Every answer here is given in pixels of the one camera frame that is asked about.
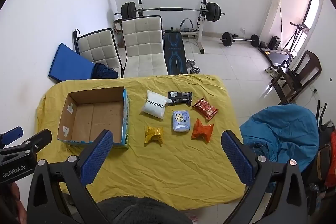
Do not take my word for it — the light blue tissue packet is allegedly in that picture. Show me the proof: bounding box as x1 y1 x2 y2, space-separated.
172 110 191 132

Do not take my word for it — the person's left forearm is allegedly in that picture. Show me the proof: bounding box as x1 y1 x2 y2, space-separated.
0 183 27 224

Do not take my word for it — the blue bean bag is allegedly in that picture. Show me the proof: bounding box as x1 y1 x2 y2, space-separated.
239 105 320 190

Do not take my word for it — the red patterned snack packet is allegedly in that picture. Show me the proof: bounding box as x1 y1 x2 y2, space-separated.
192 97 219 121

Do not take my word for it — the white padded chair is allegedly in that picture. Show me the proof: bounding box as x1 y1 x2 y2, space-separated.
76 28 123 79
120 15 168 78

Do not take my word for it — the brown cardboard box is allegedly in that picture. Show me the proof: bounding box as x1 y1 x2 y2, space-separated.
113 20 126 48

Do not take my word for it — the yellow tablecloth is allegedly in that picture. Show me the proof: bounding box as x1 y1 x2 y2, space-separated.
35 74 247 205

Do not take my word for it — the dark wooden chair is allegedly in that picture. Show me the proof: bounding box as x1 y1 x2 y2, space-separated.
269 50 322 105

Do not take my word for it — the yellow snack packet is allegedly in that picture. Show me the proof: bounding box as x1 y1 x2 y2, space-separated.
144 126 164 146

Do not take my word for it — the chrome dumbbell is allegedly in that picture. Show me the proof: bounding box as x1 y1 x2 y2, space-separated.
186 59 200 74

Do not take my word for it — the dark fleece garment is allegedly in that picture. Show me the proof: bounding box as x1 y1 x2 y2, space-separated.
97 196 193 224

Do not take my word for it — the red bag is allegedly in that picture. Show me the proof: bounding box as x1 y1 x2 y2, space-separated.
325 132 336 188

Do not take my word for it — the black treadmill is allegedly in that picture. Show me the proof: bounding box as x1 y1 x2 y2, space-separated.
259 22 310 68

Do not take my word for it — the black snack packet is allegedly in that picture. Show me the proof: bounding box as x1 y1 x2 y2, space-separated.
167 91 193 107

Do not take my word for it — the dark blue net cloth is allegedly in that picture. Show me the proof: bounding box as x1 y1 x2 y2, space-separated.
94 63 119 80

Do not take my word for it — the black and blue weight bench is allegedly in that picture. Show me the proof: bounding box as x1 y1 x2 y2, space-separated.
163 27 188 75

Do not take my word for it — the orange snack packet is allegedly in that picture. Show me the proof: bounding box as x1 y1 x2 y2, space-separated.
190 118 214 143

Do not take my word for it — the short barbell with black plates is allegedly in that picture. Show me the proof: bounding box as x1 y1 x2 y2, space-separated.
220 31 260 47

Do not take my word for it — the black box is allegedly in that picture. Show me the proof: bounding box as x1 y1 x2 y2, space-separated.
270 36 281 51

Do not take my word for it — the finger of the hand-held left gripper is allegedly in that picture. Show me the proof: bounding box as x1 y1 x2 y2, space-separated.
0 126 24 147
0 129 52 161

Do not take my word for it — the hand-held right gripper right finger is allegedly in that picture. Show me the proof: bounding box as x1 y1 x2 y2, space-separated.
221 130 308 224

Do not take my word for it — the white soft packet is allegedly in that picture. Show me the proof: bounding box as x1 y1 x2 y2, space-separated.
141 90 171 118

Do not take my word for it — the blue folding mat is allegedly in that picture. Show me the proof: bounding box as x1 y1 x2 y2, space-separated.
48 42 96 82

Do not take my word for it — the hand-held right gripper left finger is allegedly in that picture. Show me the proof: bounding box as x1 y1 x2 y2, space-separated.
27 130 114 224

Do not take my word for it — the white barbell rack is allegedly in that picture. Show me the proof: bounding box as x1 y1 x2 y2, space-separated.
136 0 210 54

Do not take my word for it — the long barbell with black plates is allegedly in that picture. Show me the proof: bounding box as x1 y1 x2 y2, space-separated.
115 2 226 23

